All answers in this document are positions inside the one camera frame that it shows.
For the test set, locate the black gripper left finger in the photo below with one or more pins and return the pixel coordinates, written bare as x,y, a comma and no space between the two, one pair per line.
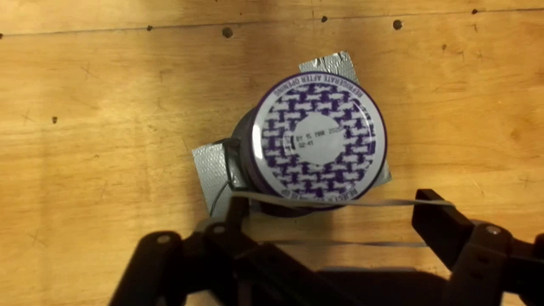
227,266

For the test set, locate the dark jar with purple patterned lid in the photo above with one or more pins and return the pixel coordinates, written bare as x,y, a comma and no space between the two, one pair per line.
317,136

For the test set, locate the pale rubber band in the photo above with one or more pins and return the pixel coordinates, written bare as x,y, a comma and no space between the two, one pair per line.
341,203

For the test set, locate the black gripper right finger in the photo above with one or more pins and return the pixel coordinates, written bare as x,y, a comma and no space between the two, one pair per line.
482,255

